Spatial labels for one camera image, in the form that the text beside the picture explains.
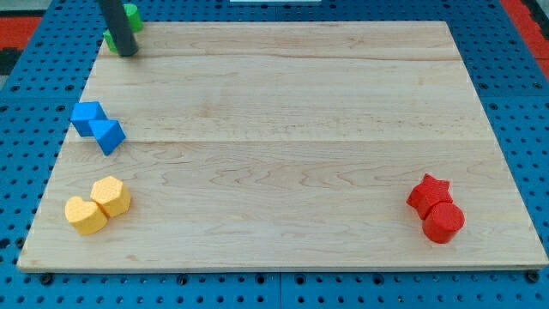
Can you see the blue cube block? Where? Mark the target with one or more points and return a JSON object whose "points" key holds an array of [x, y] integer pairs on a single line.
{"points": [[83, 113]]}

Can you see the red star block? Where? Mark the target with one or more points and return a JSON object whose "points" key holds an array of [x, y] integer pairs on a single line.
{"points": [[428, 193]]}

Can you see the green circle block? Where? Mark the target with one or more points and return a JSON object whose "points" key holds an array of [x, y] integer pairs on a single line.
{"points": [[134, 17]]}

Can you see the yellow heart block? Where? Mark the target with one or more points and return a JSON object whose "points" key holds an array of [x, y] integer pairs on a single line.
{"points": [[85, 217]]}

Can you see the blue triangle block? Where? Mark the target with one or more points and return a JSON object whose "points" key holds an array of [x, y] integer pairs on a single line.
{"points": [[108, 133]]}

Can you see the red cylinder block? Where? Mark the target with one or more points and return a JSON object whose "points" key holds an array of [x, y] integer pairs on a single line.
{"points": [[443, 222]]}

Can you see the yellow hexagon block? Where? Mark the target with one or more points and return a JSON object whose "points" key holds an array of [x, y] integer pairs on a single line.
{"points": [[111, 195]]}

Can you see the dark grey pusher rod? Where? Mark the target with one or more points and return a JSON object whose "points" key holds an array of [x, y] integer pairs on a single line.
{"points": [[117, 23]]}

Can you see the green star block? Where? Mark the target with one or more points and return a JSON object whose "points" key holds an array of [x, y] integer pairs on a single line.
{"points": [[109, 41]]}

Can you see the light wooden board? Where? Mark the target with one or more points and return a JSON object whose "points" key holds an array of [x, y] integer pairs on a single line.
{"points": [[285, 146]]}

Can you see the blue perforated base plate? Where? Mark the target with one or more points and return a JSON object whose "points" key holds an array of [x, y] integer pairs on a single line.
{"points": [[47, 53]]}

